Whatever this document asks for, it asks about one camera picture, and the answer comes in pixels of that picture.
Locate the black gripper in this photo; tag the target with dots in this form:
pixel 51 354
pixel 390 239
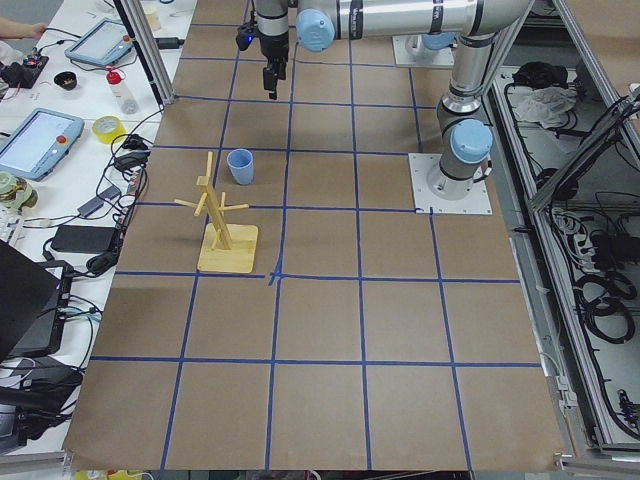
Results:
pixel 274 48

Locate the light blue cup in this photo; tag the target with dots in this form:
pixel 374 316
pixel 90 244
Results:
pixel 241 165

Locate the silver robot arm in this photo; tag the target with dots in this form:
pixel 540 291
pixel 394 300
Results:
pixel 469 27
pixel 426 43

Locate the small black power brick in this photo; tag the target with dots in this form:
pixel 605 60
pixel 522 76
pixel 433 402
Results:
pixel 169 43

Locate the clear bottle red cap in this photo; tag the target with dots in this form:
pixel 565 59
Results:
pixel 124 98

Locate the far teach pendant tablet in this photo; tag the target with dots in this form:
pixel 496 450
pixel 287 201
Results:
pixel 105 44

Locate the teach pendant tablet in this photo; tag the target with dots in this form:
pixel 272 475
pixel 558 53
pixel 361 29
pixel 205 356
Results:
pixel 105 44
pixel 39 143

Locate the yellow tape roll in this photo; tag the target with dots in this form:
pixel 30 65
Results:
pixel 108 129

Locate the wooden mug tree stand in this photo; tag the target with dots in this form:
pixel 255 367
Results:
pixel 226 247

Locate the black bowl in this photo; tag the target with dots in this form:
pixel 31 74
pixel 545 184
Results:
pixel 67 80

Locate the near teach pendant tablet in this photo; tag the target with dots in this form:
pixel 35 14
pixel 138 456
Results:
pixel 39 143

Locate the black power adapter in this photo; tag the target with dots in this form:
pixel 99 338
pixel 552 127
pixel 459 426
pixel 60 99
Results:
pixel 83 239

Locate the white crumpled cloth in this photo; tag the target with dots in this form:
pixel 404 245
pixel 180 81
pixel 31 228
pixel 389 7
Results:
pixel 548 106

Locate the black laptop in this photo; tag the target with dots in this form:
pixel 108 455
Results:
pixel 33 297

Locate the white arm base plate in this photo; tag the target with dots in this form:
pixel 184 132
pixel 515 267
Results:
pixel 435 193
pixel 443 59

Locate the aluminium frame post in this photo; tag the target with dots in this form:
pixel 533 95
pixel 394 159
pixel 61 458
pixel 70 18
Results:
pixel 132 15

